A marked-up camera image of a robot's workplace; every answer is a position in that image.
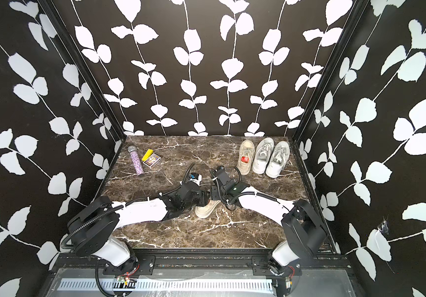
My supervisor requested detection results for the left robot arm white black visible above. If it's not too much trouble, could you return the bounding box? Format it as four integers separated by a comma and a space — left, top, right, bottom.
61, 165, 209, 267

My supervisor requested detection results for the white sneaker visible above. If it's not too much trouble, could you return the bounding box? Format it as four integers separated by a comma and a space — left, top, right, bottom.
266, 141, 290, 178
252, 137, 274, 174

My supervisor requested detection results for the yellow small block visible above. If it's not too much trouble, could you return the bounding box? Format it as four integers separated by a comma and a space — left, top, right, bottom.
142, 149, 153, 162

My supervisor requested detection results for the white sneaker inner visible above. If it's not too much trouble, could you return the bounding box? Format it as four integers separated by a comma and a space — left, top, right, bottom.
252, 137, 274, 174

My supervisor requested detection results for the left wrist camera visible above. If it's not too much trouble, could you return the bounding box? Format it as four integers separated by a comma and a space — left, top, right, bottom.
189, 173, 202, 186

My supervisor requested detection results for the white ventilation grille strip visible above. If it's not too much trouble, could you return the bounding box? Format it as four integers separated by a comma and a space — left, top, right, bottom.
56, 278, 275, 293

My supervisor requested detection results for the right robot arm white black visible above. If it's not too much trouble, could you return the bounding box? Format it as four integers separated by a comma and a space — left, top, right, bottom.
210, 166, 327, 267

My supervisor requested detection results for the purple glitter bottle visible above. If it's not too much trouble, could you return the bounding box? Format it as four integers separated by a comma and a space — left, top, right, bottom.
127, 146, 144, 175

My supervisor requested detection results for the purple card box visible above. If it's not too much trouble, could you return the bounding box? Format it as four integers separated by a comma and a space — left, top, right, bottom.
143, 153, 161, 168

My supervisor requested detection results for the beige lace sneaker one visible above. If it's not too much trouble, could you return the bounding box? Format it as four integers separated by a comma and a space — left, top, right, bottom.
194, 200, 221, 219
236, 140, 256, 176

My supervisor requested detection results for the white sneaker outer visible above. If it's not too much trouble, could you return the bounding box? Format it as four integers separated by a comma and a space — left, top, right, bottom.
266, 141, 290, 178

